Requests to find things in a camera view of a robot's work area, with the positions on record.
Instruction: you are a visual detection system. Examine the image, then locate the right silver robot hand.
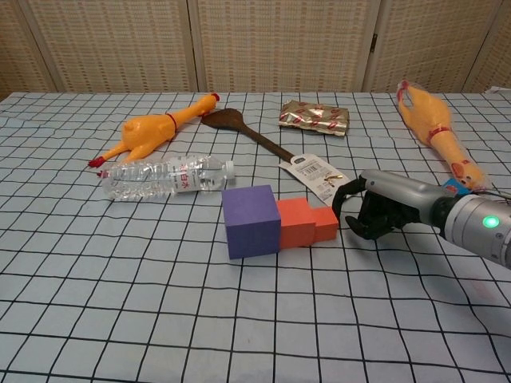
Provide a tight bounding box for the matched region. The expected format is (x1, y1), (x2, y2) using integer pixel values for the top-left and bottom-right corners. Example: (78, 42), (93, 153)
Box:
(331, 169), (454, 240)

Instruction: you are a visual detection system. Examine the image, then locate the small orange foam cube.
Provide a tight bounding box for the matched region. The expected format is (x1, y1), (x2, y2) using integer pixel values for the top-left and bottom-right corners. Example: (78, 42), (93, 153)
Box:
(310, 206), (339, 243)

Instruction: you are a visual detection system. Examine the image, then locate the large orange foam cube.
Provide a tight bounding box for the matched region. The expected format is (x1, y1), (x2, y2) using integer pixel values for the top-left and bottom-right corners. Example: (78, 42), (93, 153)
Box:
(275, 197), (317, 252)

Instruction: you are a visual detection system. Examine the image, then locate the blue printed package card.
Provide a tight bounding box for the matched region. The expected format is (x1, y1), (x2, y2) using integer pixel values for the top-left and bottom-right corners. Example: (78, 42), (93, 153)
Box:
(442, 178), (465, 196)

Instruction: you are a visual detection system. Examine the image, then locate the bagged yellow rubber chicken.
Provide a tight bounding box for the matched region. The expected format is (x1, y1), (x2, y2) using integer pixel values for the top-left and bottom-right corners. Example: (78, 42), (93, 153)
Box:
(395, 79), (489, 193)

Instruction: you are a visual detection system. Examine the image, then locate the white paper spatula tag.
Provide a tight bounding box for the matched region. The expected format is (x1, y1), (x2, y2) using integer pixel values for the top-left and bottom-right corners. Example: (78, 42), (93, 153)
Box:
(278, 153), (349, 207)

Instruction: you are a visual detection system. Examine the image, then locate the gold foil snack packet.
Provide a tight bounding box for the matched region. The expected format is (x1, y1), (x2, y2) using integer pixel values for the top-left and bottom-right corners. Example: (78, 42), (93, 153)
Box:
(278, 99), (351, 138)

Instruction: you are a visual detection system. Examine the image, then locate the purple foam cube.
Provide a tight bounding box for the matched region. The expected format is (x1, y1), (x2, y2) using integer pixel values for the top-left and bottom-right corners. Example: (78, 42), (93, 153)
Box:
(221, 184), (281, 261)

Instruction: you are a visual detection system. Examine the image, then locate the beige woven folding screen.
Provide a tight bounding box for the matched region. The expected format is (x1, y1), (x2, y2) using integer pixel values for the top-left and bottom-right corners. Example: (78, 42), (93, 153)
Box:
(0, 0), (511, 95)

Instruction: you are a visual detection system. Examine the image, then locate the dark wooden spatula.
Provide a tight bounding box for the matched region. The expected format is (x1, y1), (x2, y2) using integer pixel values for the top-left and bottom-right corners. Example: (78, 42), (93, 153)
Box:
(200, 108), (299, 163)

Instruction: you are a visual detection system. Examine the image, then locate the clear plastic water bottle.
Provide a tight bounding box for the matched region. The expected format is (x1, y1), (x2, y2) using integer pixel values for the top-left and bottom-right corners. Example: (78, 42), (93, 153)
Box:
(101, 154), (236, 203)

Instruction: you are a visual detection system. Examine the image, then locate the bare yellow rubber chicken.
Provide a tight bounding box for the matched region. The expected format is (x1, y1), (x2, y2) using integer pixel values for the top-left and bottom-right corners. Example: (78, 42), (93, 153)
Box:
(88, 92), (221, 168)

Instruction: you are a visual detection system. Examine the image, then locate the checkered light blue tablecloth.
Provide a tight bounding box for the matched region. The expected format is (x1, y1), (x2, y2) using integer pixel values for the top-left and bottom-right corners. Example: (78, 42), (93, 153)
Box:
(0, 91), (511, 383)

